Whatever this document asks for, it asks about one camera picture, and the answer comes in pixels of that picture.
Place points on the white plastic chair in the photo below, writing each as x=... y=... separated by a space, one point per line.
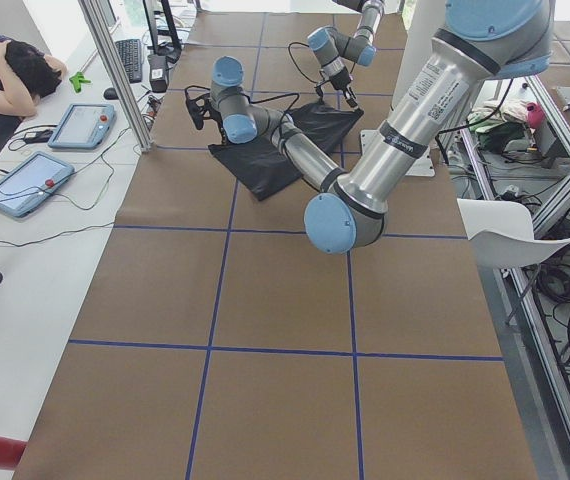
x=502 y=236

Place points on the aluminium frame post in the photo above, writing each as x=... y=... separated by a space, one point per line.
x=97 y=25

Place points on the green clamp tool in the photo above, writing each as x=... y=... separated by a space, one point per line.
x=78 y=80

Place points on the black box device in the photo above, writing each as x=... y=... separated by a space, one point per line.
x=158 y=73

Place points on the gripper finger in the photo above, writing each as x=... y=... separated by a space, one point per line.
x=350 y=98

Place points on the black computer mouse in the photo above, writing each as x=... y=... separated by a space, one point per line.
x=110 y=94

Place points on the teach pendant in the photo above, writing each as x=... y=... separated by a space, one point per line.
x=83 y=127
x=25 y=188

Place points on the upper teach pendant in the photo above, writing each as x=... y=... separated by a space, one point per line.
x=83 y=127

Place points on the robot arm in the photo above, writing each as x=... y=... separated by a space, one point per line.
x=332 y=48
x=478 y=40

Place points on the black keyboard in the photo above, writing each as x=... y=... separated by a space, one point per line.
x=130 y=54

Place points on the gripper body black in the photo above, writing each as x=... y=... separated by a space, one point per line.
x=223 y=131
x=341 y=81

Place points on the black graphic t-shirt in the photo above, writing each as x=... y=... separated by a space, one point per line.
x=263 y=170

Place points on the lower teach pendant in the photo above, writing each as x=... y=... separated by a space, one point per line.
x=25 y=188

